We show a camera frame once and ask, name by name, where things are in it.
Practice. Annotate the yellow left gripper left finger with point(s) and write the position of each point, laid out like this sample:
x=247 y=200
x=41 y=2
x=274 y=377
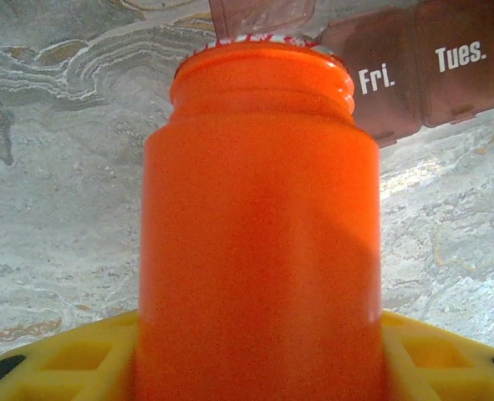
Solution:
x=62 y=367

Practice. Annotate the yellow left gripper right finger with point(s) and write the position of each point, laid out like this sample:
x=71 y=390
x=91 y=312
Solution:
x=439 y=367

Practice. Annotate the orange plastic pill bottle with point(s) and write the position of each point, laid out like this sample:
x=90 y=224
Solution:
x=259 y=229

